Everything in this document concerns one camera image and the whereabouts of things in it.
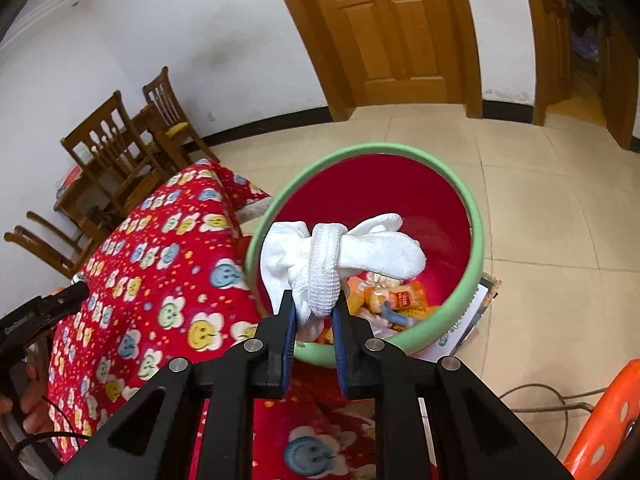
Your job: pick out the red flat item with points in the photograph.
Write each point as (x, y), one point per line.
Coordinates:
(72, 175)

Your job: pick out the wooden dining table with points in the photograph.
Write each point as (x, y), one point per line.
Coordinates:
(75, 195)

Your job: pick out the wooden chair with cushion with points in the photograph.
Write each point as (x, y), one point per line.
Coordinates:
(162, 92)

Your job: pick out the red smiley flower blanket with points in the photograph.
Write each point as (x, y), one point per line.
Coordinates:
(165, 280)

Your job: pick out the blue wrapper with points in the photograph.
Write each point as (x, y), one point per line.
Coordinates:
(395, 317)

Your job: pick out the white knotted sock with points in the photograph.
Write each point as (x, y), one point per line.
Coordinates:
(350, 255)

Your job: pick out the wooden side-on chair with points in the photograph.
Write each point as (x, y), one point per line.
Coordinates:
(45, 250)

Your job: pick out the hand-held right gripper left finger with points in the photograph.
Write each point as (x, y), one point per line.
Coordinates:
(287, 340)

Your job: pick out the wooden slat-back chair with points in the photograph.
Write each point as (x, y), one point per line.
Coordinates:
(107, 130)

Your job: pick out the person's left hand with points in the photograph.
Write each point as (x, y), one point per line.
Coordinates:
(32, 400)

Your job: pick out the orange plastic stool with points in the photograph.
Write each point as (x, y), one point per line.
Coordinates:
(615, 410)

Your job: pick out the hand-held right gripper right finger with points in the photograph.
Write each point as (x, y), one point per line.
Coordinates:
(340, 345)

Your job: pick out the orange snack packet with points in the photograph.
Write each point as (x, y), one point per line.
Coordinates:
(407, 297)

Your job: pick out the printed flat carton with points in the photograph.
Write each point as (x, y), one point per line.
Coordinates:
(470, 320)

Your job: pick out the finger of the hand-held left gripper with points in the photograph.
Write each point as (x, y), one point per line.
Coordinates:
(70, 297)

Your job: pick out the wooden panel door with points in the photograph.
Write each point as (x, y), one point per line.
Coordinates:
(380, 35)

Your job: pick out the yellow seat cushion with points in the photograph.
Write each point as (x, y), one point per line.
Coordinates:
(178, 129)

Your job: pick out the wooden door frame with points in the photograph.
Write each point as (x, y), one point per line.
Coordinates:
(547, 60)

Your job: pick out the green bin with red liner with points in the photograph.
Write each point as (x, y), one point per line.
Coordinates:
(400, 190)

